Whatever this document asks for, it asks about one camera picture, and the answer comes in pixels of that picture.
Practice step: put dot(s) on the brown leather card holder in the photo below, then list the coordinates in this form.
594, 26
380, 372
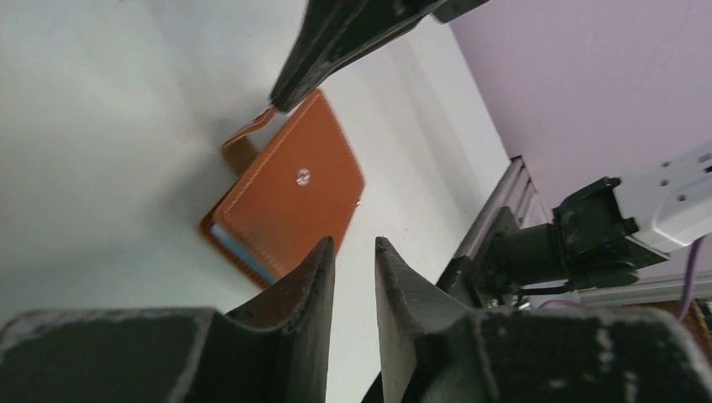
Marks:
298, 181

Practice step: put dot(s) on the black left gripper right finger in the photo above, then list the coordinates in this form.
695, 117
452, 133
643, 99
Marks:
435, 349

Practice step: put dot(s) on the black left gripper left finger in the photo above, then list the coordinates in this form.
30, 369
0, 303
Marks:
273, 348

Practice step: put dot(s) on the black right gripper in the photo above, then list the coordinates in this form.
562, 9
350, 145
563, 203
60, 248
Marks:
494, 266

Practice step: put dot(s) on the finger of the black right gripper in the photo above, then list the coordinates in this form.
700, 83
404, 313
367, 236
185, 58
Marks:
336, 33

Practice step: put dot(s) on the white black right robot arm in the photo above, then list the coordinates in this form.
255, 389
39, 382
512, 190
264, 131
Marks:
599, 237

